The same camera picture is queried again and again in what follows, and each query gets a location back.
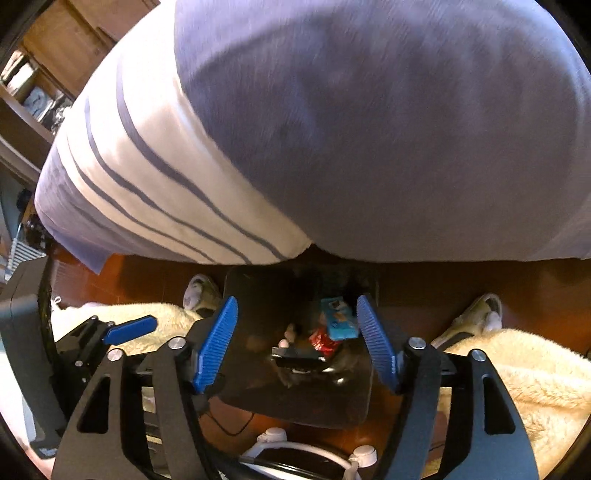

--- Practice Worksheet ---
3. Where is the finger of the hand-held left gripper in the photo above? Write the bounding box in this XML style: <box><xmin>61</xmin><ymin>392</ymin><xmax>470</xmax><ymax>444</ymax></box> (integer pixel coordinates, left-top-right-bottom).
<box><xmin>90</xmin><ymin>315</ymin><xmax>158</xmax><ymax>357</ymax></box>

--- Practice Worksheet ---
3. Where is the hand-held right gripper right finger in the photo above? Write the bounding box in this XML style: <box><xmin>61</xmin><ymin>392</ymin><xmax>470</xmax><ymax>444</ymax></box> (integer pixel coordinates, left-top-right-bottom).
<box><xmin>355</xmin><ymin>295</ymin><xmax>540</xmax><ymax>480</ymax></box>

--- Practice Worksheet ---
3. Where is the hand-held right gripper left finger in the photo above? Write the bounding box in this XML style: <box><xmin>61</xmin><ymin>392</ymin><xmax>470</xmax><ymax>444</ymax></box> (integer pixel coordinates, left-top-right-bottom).
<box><xmin>51</xmin><ymin>295</ymin><xmax>241</xmax><ymax>480</ymax></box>

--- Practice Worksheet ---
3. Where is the person's left leg cream fleece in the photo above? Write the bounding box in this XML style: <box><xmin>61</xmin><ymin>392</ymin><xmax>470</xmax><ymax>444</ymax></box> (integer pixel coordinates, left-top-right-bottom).
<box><xmin>46</xmin><ymin>302</ymin><xmax>204</xmax><ymax>361</ymax></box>

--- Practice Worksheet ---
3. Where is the person's leg cream fleece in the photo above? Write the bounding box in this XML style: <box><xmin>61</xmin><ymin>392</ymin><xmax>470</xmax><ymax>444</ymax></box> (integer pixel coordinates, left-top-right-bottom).
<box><xmin>46</xmin><ymin>302</ymin><xmax>204</xmax><ymax>361</ymax></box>
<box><xmin>416</xmin><ymin>328</ymin><xmax>591</xmax><ymax>480</ymax></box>

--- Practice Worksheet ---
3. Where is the light blue snack wrapper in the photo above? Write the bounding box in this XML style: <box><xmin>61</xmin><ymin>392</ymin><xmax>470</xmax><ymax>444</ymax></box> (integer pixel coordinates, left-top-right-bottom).
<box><xmin>321</xmin><ymin>298</ymin><xmax>361</xmax><ymax>341</ymax></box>

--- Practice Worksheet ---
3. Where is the red crumpled wrapper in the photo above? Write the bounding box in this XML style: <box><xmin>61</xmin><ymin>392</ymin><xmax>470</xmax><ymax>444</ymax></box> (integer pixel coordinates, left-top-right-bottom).
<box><xmin>308</xmin><ymin>327</ymin><xmax>340</xmax><ymax>356</ymax></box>

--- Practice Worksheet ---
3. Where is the person's left slipper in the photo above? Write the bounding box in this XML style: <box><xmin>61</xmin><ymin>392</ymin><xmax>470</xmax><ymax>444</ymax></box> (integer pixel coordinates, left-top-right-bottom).
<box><xmin>184</xmin><ymin>274</ymin><xmax>222</xmax><ymax>312</ymax></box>

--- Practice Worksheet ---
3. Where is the person's slipper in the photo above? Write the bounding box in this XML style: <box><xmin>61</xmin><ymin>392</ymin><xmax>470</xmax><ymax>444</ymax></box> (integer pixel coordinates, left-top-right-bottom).
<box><xmin>431</xmin><ymin>293</ymin><xmax>504</xmax><ymax>349</ymax></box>
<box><xmin>184</xmin><ymin>274</ymin><xmax>222</xmax><ymax>312</ymax></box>

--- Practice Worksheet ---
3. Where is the white ribbed radiator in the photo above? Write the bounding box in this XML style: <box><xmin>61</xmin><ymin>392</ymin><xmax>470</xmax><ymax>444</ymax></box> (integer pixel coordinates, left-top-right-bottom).
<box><xmin>6</xmin><ymin>240</ymin><xmax>31</xmax><ymax>282</ymax></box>

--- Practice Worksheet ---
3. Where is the black flat packet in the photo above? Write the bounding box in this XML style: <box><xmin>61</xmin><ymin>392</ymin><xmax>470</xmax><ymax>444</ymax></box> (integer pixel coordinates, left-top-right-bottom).
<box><xmin>271</xmin><ymin>346</ymin><xmax>328</xmax><ymax>370</ymax></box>

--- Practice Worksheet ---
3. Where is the person's right slipper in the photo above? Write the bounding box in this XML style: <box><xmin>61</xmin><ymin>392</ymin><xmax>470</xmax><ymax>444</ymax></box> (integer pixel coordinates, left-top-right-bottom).
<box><xmin>431</xmin><ymin>293</ymin><xmax>504</xmax><ymax>349</ymax></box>

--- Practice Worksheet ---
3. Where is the person's right leg cream fleece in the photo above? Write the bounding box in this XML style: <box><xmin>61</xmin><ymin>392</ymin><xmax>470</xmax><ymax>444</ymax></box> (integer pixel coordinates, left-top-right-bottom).
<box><xmin>416</xmin><ymin>328</ymin><xmax>591</xmax><ymax>480</ymax></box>

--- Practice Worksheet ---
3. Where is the striped blue white bed blanket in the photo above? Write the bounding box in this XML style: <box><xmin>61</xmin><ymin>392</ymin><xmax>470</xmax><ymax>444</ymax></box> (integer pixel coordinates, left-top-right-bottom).
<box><xmin>34</xmin><ymin>0</ymin><xmax>591</xmax><ymax>275</ymax></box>

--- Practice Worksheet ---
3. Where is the pale box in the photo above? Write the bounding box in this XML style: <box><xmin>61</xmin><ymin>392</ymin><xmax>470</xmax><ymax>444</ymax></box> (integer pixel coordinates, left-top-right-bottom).
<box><xmin>2</xmin><ymin>51</ymin><xmax>40</xmax><ymax>100</ymax></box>

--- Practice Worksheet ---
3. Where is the wooden shelf unit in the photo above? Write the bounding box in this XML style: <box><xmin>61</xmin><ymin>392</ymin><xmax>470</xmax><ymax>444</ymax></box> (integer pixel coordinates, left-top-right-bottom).
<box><xmin>0</xmin><ymin>0</ymin><xmax>160</xmax><ymax>185</ymax></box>

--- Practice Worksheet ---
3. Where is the black cable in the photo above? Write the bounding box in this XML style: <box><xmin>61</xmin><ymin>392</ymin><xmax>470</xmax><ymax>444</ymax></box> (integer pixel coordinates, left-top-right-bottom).
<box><xmin>203</xmin><ymin>401</ymin><xmax>257</xmax><ymax>437</ymax></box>

